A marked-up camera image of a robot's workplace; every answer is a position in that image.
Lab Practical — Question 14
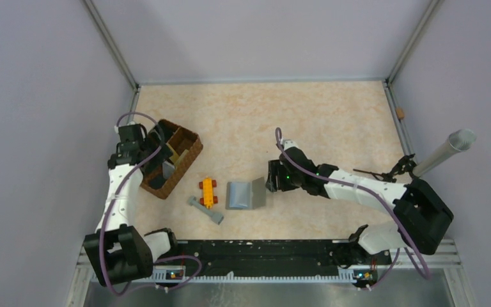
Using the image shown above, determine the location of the brown woven divided basket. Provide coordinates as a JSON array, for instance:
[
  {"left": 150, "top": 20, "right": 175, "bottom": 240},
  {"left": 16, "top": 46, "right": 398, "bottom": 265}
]
[{"left": 141, "top": 119, "right": 203, "bottom": 200}]

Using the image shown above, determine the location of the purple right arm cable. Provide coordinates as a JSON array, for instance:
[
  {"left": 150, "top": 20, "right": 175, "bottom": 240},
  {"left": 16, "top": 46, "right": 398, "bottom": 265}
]
[{"left": 274, "top": 127, "right": 433, "bottom": 281}]

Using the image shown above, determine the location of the grey plastic toy bolt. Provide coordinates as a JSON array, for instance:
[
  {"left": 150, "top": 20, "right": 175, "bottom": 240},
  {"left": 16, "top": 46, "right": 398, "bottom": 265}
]
[{"left": 187, "top": 196, "right": 224, "bottom": 225}]

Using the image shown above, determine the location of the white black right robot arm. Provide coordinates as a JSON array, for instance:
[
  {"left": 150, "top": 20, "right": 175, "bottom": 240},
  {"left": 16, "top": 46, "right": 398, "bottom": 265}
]
[{"left": 266, "top": 139, "right": 454, "bottom": 264}]

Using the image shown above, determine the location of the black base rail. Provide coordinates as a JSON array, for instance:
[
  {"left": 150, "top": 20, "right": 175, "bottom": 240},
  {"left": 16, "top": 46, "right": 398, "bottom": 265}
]
[{"left": 163, "top": 239, "right": 392, "bottom": 278}]

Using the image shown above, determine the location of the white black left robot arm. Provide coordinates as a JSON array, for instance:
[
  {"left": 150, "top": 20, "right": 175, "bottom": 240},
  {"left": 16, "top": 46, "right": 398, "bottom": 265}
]
[{"left": 83, "top": 122, "right": 180, "bottom": 287}]

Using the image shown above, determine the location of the black clamp bracket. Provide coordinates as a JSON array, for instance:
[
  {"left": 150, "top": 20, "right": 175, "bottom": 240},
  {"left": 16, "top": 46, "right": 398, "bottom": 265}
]
[{"left": 353, "top": 153, "right": 417, "bottom": 183}]

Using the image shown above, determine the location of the silver metal tube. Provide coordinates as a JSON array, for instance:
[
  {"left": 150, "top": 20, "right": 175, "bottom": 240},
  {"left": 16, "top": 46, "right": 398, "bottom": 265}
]
[{"left": 412, "top": 129, "right": 477, "bottom": 177}]

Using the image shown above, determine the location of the grey card holder wallet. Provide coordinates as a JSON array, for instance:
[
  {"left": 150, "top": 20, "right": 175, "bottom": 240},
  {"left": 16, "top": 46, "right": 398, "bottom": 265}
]
[{"left": 225, "top": 177, "right": 267, "bottom": 210}]

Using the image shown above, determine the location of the small wooden block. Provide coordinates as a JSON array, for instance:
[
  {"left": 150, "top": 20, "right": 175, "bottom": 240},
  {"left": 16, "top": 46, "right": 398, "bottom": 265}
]
[{"left": 395, "top": 107, "right": 405, "bottom": 120}]

